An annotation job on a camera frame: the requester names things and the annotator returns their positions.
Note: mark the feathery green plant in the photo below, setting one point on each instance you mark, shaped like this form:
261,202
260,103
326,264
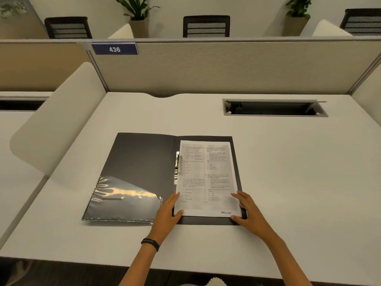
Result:
12,5

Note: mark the black folder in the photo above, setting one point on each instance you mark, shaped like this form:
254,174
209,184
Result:
140,163

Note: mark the person's right forearm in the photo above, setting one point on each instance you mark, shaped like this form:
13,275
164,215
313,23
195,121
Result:
285,262

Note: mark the black wristband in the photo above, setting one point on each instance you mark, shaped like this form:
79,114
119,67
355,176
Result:
150,242

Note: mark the glass-topped tan partition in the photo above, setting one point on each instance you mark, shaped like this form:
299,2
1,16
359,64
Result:
20,26

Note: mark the person's right hand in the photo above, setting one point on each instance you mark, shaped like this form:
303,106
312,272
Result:
256,220

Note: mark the blue number sign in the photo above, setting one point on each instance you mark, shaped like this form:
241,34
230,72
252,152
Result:
114,49

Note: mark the person's left hand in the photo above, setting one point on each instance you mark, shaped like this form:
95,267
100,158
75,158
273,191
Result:
163,220

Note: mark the white printed paper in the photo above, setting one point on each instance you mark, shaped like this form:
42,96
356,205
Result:
208,181

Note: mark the small-leaf potted plant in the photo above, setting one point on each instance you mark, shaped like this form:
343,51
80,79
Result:
293,26

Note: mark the tan partition panel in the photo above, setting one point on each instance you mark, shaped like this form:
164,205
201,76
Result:
38,66

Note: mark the white rounded side divider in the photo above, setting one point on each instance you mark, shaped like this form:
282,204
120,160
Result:
59,125
123,33
369,92
329,29

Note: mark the broad-leaf potted plant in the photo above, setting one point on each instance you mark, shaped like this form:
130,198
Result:
139,28

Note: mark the wide beige partition panel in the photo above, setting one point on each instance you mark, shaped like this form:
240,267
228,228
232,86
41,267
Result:
238,68

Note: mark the black mesh chair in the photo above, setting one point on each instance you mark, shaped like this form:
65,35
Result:
68,28
206,26
361,22

